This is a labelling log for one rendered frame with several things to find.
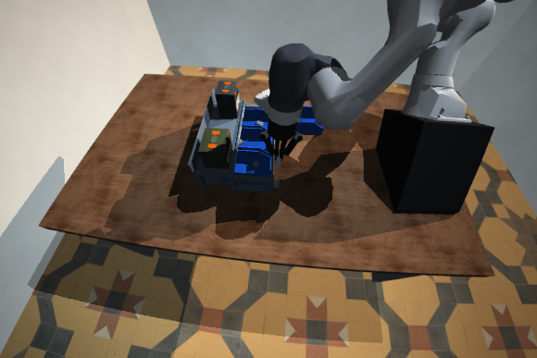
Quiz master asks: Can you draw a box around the grey metal shelf rack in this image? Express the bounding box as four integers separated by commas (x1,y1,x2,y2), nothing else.
188,88,280,192

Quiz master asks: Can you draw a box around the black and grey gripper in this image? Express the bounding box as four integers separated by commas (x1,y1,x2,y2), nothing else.
260,120,303,167

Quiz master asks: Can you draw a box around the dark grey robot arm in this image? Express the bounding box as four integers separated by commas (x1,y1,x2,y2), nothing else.
255,0,513,130

